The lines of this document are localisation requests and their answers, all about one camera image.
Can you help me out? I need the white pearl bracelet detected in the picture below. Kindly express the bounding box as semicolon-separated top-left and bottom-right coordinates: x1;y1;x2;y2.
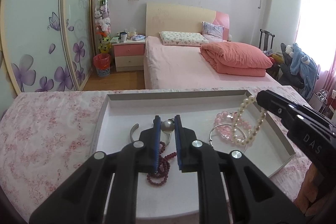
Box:
231;94;267;146

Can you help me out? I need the thin silver bangle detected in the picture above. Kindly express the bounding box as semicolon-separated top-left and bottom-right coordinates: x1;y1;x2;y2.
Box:
208;122;250;147

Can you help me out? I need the dark red bead necklace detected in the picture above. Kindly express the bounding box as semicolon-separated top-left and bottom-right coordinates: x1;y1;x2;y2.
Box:
146;140;178;185

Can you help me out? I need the large pink bead bracelet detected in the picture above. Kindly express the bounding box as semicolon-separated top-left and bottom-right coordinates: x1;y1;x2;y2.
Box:
213;111;251;141

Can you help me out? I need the silver cuff bracelet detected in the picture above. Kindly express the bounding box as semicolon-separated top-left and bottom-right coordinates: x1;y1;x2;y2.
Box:
129;122;172;144

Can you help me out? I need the pearl earring pair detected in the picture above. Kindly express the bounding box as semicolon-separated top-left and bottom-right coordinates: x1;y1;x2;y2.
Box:
161;119;175;134

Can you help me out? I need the person's right hand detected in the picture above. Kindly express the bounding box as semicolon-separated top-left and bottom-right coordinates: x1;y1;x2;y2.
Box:
294;163;335;223

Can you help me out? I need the blue plush robe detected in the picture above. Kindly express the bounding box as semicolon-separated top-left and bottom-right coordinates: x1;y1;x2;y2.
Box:
290;43;319;101

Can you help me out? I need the pink floral bedsheet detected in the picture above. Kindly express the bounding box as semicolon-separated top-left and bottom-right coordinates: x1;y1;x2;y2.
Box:
1;86;311;222

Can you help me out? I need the dark wooden chair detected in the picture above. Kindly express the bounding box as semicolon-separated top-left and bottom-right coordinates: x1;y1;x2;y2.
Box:
259;29;280;80

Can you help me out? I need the grey cardboard tray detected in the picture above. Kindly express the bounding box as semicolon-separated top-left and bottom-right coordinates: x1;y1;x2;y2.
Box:
91;90;295;220

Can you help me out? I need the coral folded quilt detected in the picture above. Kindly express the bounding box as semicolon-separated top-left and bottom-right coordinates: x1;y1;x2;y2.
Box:
200;42;272;77

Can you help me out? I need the pink curtain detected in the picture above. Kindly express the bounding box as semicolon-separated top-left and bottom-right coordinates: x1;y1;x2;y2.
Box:
295;0;335;102

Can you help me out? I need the red lined waste basket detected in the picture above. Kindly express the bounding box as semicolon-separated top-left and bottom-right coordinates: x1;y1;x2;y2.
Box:
93;53;111;77

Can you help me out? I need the purple patterned pillow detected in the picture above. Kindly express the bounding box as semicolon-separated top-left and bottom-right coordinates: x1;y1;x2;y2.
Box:
202;22;225;42

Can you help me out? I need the pink white nightstand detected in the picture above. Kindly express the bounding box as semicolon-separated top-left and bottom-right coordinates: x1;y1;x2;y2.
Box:
112;39;145;72

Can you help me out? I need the pink mattress bed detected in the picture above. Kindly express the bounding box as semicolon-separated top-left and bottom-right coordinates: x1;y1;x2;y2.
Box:
143;36;280;89

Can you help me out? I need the white mug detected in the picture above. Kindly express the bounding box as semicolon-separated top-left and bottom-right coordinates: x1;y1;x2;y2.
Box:
120;32;128;43

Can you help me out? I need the floral white pillow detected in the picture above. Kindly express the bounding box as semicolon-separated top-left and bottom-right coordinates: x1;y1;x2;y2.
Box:
159;31;209;47

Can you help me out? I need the cream pink headboard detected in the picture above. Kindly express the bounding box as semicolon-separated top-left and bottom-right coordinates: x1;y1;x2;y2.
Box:
145;2;230;40

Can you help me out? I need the sliding glass wardrobe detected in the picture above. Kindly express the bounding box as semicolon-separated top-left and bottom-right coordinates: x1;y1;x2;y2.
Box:
0;0;99;96

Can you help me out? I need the plush toy display tube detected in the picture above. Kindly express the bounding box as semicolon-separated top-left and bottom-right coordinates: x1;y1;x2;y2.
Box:
93;0;111;53

